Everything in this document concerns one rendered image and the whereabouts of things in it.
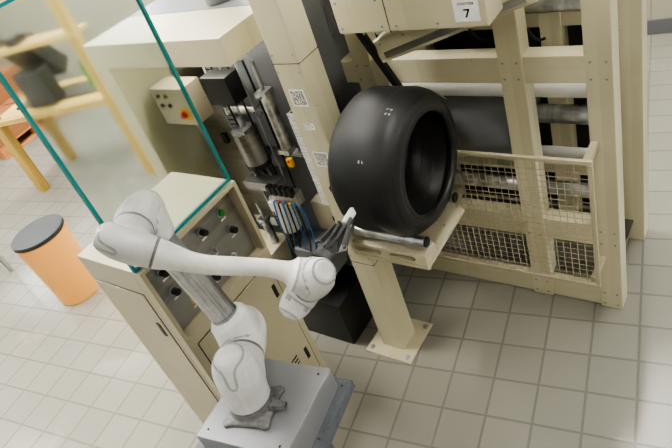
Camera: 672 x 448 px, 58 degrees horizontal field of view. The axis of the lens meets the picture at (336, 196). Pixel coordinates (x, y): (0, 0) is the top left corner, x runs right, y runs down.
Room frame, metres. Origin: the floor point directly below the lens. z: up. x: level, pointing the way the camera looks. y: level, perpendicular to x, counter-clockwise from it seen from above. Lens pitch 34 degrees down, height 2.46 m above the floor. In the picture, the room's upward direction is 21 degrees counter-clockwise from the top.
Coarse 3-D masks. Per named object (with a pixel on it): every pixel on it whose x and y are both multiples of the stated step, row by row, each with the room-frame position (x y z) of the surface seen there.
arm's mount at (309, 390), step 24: (264, 360) 1.64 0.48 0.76; (288, 384) 1.48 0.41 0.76; (312, 384) 1.44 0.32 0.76; (336, 384) 1.48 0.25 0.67; (216, 408) 1.49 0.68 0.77; (288, 408) 1.37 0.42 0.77; (312, 408) 1.35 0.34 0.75; (216, 432) 1.38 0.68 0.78; (240, 432) 1.34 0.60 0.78; (264, 432) 1.31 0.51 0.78; (288, 432) 1.27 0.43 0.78; (312, 432) 1.31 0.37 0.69
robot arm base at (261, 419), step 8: (272, 392) 1.44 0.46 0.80; (280, 392) 1.44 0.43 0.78; (272, 400) 1.40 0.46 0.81; (280, 400) 1.39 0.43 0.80; (264, 408) 1.37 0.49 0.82; (272, 408) 1.38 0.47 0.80; (280, 408) 1.37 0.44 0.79; (232, 416) 1.40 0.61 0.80; (240, 416) 1.36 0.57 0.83; (248, 416) 1.36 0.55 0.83; (256, 416) 1.35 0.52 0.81; (264, 416) 1.35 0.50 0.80; (272, 416) 1.36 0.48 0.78; (224, 424) 1.39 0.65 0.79; (232, 424) 1.38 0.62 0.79; (240, 424) 1.36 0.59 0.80; (248, 424) 1.35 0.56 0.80; (256, 424) 1.34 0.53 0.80; (264, 424) 1.33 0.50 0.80
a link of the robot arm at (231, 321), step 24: (144, 192) 1.74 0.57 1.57; (168, 216) 1.70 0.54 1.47; (168, 240) 1.65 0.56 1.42; (192, 288) 1.62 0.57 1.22; (216, 288) 1.64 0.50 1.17; (216, 312) 1.60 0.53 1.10; (240, 312) 1.62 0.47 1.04; (216, 336) 1.59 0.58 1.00; (240, 336) 1.56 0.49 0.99; (264, 336) 1.60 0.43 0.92
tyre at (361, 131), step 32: (384, 96) 1.96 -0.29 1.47; (416, 96) 1.93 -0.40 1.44; (352, 128) 1.89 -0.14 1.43; (384, 128) 1.81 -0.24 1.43; (416, 128) 2.20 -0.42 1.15; (448, 128) 2.02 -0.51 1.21; (352, 160) 1.81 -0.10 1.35; (384, 160) 1.74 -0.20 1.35; (416, 160) 2.17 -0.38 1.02; (448, 160) 2.00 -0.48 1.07; (352, 192) 1.78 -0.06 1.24; (384, 192) 1.70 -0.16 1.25; (416, 192) 2.07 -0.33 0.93; (448, 192) 1.92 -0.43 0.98; (352, 224) 1.88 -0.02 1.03; (384, 224) 1.72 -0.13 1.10; (416, 224) 1.74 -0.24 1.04
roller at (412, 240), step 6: (354, 228) 2.00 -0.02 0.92; (354, 234) 2.00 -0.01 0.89; (360, 234) 1.97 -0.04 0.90; (366, 234) 1.95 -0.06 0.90; (372, 234) 1.93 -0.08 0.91; (378, 234) 1.91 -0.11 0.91; (384, 234) 1.90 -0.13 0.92; (390, 240) 1.87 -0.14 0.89; (396, 240) 1.85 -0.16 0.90; (402, 240) 1.83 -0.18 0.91; (408, 240) 1.81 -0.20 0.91; (414, 240) 1.80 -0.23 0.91; (420, 240) 1.78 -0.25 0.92; (426, 240) 1.77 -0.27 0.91; (420, 246) 1.78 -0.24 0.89; (426, 246) 1.76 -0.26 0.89
